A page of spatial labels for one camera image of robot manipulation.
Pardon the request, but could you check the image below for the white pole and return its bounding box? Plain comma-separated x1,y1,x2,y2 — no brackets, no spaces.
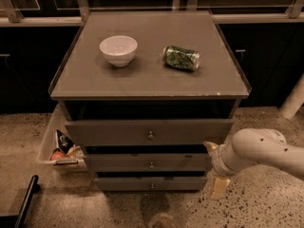
279,73,304,120

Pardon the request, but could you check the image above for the clear plastic bin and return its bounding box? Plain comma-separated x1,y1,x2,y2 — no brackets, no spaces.
37,104,87,173

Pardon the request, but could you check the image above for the white ceramic bowl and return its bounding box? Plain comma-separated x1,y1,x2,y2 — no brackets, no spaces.
99,35,138,67

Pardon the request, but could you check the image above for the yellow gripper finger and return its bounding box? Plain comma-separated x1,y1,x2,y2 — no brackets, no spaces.
203,141,219,152
211,176,231,200

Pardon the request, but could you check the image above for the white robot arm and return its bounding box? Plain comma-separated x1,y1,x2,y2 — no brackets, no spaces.
203,128,304,200

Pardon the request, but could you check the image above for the dark snack bag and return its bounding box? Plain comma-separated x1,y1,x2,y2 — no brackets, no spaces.
55,130,74,154

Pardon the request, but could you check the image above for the black bar object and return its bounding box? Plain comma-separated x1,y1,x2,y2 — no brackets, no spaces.
0,175,40,228

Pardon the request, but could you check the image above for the red apple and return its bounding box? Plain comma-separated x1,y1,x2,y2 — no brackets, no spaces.
50,151,67,161

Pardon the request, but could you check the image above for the green soda can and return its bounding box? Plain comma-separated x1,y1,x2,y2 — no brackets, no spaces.
162,46,200,72

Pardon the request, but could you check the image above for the grey top drawer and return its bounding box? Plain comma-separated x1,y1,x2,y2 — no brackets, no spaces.
66,119,233,146

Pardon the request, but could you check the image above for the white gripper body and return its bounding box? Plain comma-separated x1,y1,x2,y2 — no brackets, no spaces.
211,144,238,177

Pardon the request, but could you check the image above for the metal window frame rail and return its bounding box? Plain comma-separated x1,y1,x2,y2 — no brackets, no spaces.
1,0,304,27

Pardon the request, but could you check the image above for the grey drawer cabinet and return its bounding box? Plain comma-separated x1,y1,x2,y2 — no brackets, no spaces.
49,11,251,180

